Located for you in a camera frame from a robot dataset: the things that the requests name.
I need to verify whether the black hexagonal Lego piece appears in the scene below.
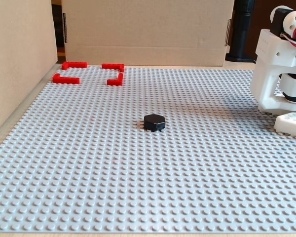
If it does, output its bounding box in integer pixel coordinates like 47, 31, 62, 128
144, 114, 166, 132

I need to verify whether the white arm base foot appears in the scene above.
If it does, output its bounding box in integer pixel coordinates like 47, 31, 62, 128
273, 112, 296, 139

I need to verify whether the red L-shaped Lego beam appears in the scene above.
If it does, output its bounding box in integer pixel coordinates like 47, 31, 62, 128
52, 73, 80, 84
62, 61, 88, 70
107, 73, 124, 86
101, 63, 125, 73

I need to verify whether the grey Lego baseplate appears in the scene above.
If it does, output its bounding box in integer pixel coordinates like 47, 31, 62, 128
0, 64, 296, 234

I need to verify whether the black monitor stand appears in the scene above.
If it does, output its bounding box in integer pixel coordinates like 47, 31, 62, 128
225, 0, 259, 62

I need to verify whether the plain cardboard panel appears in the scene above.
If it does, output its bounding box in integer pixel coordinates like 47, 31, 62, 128
0, 0, 59, 139

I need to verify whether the red white black servo wire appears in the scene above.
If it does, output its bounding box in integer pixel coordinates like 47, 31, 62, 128
280, 24, 296, 64

